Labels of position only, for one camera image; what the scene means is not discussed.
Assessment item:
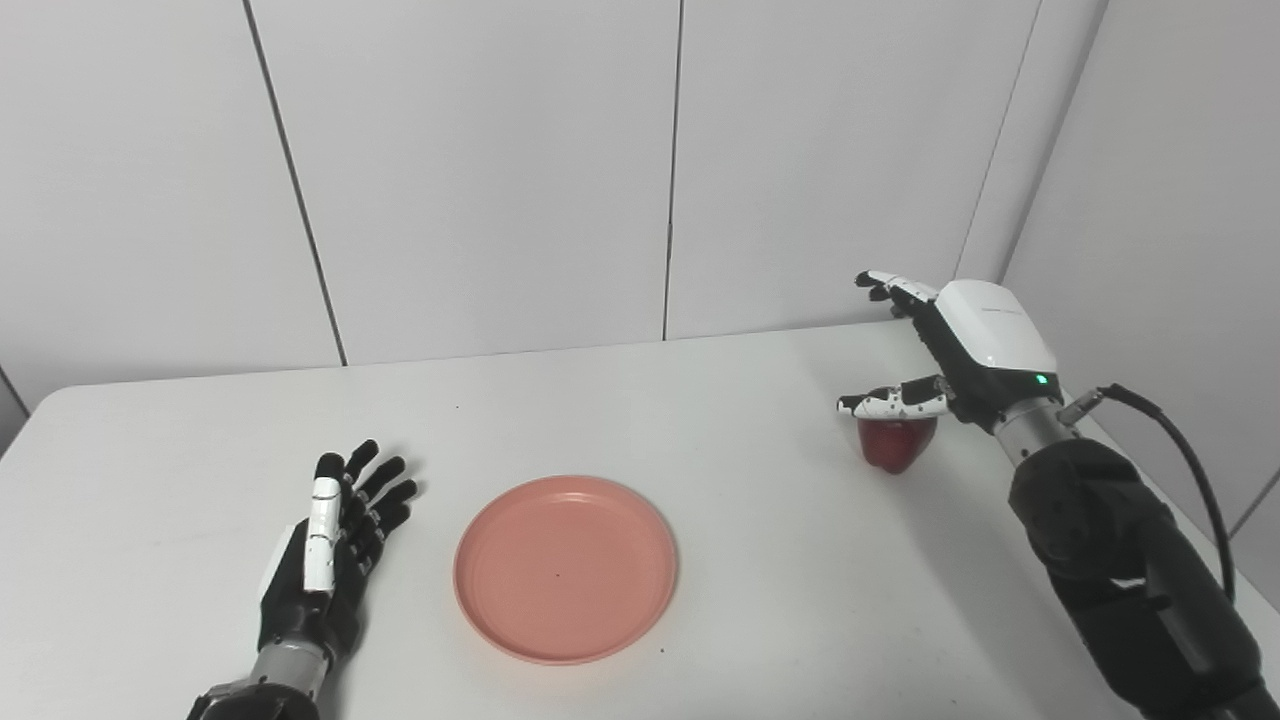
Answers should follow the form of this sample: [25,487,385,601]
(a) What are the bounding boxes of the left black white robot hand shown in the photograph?
[257,439,419,663]

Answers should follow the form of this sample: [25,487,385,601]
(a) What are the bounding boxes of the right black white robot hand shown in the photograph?
[838,270,1063,433]

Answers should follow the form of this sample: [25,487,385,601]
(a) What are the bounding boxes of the red apple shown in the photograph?
[857,417,939,475]

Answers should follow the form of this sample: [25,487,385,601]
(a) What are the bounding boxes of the pink round plate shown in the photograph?
[453,475,680,666]

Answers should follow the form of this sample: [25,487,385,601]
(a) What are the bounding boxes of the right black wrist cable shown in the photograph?
[1058,384,1237,603]

